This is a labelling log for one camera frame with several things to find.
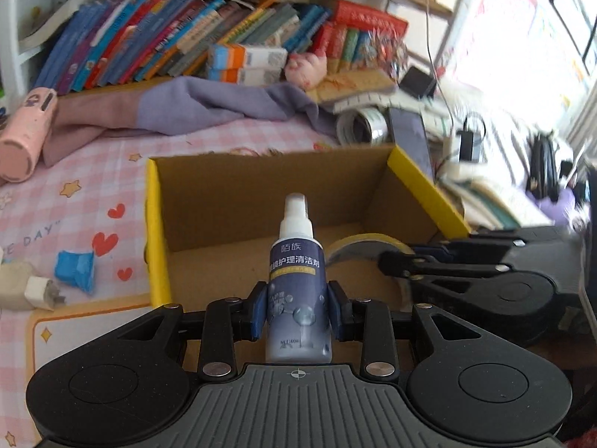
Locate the white power strip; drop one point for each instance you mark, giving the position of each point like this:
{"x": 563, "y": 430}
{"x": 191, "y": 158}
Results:
{"x": 450, "y": 156}

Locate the purple cloth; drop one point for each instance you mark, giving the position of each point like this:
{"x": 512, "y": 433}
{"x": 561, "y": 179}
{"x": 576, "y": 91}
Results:
{"x": 210, "y": 102}

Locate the window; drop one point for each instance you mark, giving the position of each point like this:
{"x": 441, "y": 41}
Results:
{"x": 576, "y": 4}

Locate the wall poster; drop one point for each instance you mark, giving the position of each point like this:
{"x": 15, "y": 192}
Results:
{"x": 508, "y": 37}

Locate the black pencil bag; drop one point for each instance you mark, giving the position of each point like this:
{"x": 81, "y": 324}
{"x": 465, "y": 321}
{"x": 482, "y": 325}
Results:
{"x": 543, "y": 168}

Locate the dark blue spray bottle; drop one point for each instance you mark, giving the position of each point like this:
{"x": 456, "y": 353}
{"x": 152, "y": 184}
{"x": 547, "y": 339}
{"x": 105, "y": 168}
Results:
{"x": 296, "y": 261}

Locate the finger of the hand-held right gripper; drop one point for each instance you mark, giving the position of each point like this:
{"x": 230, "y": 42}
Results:
{"x": 419, "y": 266}
{"x": 466, "y": 249}

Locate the small black device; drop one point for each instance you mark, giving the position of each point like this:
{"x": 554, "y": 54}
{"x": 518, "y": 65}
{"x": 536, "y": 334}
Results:
{"x": 418, "y": 82}

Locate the pink checked desk mat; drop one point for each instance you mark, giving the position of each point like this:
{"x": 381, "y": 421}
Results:
{"x": 93, "y": 196}

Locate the pink cloth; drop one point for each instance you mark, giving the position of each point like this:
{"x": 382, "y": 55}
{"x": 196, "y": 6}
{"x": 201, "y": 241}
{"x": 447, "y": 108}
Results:
{"x": 88, "y": 121}

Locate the white curved booklet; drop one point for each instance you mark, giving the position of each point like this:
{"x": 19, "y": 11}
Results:
{"x": 46, "y": 23}

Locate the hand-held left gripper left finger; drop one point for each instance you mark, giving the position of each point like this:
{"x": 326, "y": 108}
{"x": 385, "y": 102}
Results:
{"x": 256, "y": 315}

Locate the row of leaning books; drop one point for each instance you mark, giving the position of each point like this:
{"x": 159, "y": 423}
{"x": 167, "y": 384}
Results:
{"x": 154, "y": 37}

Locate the black power adapter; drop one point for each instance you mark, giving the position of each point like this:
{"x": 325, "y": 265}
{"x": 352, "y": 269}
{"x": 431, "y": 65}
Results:
{"x": 468, "y": 144}

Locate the pile of open books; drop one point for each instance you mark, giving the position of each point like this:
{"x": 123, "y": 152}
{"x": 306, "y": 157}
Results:
{"x": 494, "y": 200}

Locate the thick red dictionary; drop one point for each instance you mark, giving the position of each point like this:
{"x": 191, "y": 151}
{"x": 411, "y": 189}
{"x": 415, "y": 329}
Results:
{"x": 368, "y": 18}

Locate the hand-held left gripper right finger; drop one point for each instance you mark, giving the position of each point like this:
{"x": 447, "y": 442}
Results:
{"x": 336, "y": 315}

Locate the white paper roll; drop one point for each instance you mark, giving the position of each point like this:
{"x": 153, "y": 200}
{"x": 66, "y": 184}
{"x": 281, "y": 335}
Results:
{"x": 361, "y": 126}

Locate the black smartphone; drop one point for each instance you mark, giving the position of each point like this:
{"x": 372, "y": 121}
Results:
{"x": 413, "y": 140}

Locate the pink tumbler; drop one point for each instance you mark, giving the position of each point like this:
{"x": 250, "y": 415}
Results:
{"x": 25, "y": 135}

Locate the brown paper bundle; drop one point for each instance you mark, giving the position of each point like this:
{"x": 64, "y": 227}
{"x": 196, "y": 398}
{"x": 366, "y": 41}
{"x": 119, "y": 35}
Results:
{"x": 350, "y": 86}

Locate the purple plush toy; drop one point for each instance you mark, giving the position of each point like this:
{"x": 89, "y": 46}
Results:
{"x": 564, "y": 198}

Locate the orange and white carton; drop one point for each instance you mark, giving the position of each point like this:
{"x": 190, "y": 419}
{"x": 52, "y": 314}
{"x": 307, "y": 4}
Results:
{"x": 242, "y": 76}
{"x": 247, "y": 55}

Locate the pink plush pig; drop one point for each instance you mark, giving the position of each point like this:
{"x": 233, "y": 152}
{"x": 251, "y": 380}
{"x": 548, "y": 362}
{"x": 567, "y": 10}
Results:
{"x": 305, "y": 70}

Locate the small white charger plug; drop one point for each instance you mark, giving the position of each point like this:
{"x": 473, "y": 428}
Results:
{"x": 39, "y": 291}

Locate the beige eraser block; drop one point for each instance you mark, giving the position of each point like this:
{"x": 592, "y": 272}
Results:
{"x": 14, "y": 284}

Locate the yellow cardboard box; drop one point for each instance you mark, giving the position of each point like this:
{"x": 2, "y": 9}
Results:
{"x": 224, "y": 205}

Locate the yellow tape roll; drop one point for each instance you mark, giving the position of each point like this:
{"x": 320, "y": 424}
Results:
{"x": 354, "y": 245}

